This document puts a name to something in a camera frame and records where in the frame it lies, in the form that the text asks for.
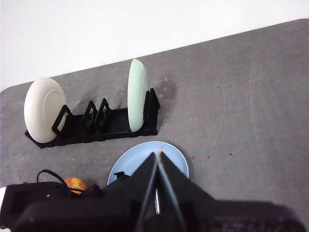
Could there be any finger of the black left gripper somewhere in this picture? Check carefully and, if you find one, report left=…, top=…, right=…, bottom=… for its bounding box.
left=113, top=171, right=131, bottom=186
left=84, top=184, right=104, bottom=198

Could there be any black plate rack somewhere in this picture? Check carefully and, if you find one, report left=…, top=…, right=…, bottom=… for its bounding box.
left=25, top=87, right=161, bottom=149

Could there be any red yellow apple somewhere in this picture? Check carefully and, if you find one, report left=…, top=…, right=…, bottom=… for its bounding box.
left=63, top=177, right=88, bottom=196

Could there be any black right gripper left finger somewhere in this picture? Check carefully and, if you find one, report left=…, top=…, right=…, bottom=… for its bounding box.
left=12, top=152, right=158, bottom=232

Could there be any green plate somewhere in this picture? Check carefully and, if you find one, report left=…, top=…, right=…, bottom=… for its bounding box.
left=127, top=58, right=148, bottom=133

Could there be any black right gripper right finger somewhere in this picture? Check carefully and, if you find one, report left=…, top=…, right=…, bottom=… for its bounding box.
left=158, top=151, right=307, bottom=232

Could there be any cream plate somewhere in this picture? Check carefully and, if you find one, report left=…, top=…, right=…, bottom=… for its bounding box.
left=23, top=77, right=67, bottom=143

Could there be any blue plate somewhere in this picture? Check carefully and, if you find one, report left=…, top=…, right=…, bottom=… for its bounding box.
left=107, top=141, right=190, bottom=186

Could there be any black cable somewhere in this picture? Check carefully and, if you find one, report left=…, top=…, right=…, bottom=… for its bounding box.
left=36, top=169, right=73, bottom=197

